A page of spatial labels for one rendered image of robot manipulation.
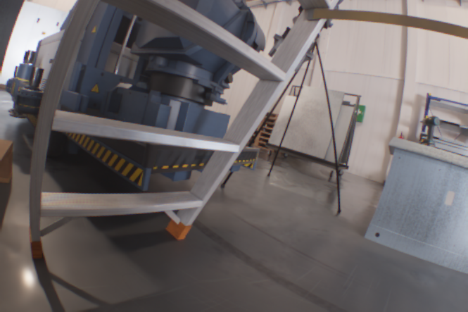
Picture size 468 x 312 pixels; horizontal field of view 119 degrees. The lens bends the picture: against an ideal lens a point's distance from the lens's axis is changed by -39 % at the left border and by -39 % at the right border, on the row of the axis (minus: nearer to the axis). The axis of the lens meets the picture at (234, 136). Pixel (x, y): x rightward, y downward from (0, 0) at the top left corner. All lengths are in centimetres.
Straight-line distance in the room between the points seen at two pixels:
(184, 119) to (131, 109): 24
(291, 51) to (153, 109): 57
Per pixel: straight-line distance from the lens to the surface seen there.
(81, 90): 139
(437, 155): 146
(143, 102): 96
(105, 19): 148
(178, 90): 102
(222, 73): 106
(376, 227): 153
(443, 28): 57
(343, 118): 429
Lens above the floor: 48
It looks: 3 degrees down
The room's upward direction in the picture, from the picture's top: 15 degrees clockwise
